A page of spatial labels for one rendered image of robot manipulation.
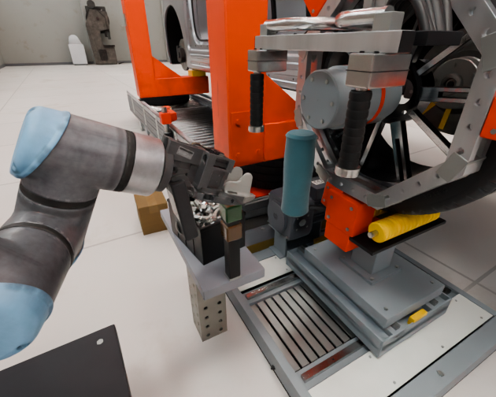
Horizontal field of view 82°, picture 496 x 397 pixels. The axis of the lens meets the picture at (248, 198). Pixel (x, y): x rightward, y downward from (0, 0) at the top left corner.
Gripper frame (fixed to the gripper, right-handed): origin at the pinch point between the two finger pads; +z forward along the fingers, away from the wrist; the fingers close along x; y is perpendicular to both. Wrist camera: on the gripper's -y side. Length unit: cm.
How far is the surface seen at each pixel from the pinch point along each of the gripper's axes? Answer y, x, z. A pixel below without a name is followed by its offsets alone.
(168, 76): 31, 242, 62
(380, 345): -33, -18, 56
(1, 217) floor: -94, 170, -37
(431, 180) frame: 16.6, -17.5, 30.7
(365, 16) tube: 35.3, -8.3, 1.6
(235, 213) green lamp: -4.8, 2.9, 0.7
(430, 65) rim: 41, -5, 32
